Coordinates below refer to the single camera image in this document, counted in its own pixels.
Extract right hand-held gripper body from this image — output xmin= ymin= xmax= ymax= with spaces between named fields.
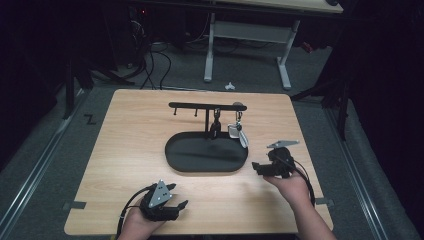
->
xmin=263 ymin=139 xmax=301 ymax=179

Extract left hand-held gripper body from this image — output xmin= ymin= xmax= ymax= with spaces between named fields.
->
xmin=139 ymin=179 xmax=180 ymax=223

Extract black key rack with tray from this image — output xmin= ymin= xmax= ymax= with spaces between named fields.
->
xmin=164 ymin=101 xmax=249 ymax=174

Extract person's right hand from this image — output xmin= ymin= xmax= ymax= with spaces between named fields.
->
xmin=263 ymin=169 xmax=313 ymax=214

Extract person's left hand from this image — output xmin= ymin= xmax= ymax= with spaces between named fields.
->
xmin=117 ymin=199 xmax=168 ymax=240

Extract black stand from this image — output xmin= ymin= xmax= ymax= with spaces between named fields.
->
xmin=289 ymin=78 xmax=352 ymax=142

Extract white-legged desk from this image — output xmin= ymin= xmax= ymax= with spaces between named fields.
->
xmin=129 ymin=0 xmax=344 ymax=91

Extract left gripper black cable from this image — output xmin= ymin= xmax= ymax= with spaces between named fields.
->
xmin=115 ymin=184 xmax=158 ymax=240

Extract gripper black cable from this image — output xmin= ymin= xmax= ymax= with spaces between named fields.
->
xmin=275 ymin=154 xmax=316 ymax=207
xmin=115 ymin=184 xmax=158 ymax=240

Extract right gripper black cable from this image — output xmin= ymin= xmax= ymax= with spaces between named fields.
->
xmin=275 ymin=154 xmax=316 ymax=207

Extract metal floor rail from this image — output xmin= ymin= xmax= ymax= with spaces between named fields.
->
xmin=0 ymin=88 xmax=88 ymax=236
xmin=323 ymin=106 xmax=390 ymax=240

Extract black floor cables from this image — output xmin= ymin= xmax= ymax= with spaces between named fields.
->
xmin=126 ymin=19 xmax=173 ymax=90

